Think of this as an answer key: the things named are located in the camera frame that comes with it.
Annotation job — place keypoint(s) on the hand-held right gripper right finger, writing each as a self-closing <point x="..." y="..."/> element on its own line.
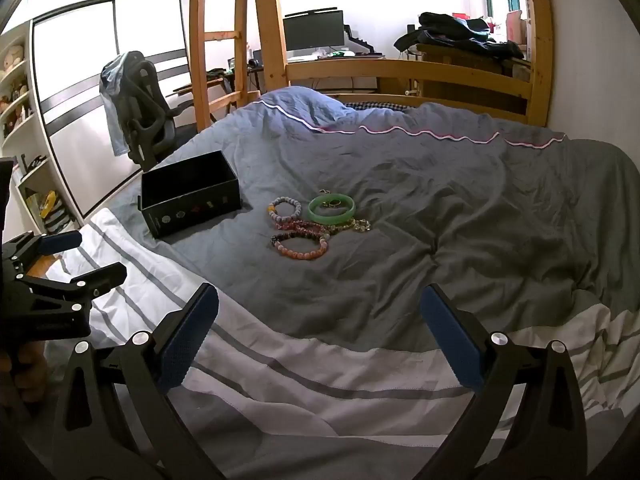
<point x="450" y="345"/>

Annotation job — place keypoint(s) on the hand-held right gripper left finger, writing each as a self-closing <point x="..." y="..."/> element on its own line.
<point x="190" y="340"/>

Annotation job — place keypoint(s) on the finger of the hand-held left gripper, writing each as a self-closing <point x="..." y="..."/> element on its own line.
<point x="60" y="242"/>
<point x="100" y="277"/>

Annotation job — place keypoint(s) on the black cardboard box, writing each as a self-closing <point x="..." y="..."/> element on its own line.
<point x="190" y="210"/>

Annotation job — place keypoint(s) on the green jade bangle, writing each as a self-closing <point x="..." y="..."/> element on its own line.
<point x="330" y="219"/>

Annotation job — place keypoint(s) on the person's left hand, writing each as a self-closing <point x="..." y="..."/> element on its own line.
<point x="30" y="375"/>

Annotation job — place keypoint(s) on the yellow toy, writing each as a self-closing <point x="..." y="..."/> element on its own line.
<point x="47" y="205"/>

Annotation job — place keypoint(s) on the blue grey garment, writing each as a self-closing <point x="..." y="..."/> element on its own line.
<point x="112" y="110"/>

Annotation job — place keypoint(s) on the white bookshelf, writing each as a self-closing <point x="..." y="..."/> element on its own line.
<point x="22" y="97"/>

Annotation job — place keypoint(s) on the white sliding wardrobe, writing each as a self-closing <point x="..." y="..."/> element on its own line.
<point x="75" y="85"/>

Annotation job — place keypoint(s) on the black office chair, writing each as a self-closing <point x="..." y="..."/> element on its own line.
<point x="150" y="110"/>

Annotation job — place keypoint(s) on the grey duvet with white stripes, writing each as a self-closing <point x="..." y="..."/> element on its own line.
<point x="400" y="185"/>

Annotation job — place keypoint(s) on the beige plush toy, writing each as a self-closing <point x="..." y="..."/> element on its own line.
<point x="12" y="57"/>

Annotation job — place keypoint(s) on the brown desk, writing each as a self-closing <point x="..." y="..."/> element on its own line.
<point x="200" y="84"/>

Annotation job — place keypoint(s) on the wooden ladder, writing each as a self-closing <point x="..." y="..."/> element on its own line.
<point x="200" y="60"/>

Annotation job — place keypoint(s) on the checkered pillow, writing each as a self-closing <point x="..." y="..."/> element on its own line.
<point x="375" y="105"/>

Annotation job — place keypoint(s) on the pile of dark clothes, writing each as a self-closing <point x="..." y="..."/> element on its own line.
<point x="450" y="35"/>

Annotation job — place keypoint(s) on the black computer monitor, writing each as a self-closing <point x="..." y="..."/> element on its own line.
<point x="312" y="30"/>

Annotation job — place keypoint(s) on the pink cardboard box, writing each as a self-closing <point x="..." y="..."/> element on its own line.
<point x="515" y="25"/>

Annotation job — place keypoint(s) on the wooden bunk bed frame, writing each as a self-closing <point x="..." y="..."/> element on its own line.
<point x="270" y="35"/>

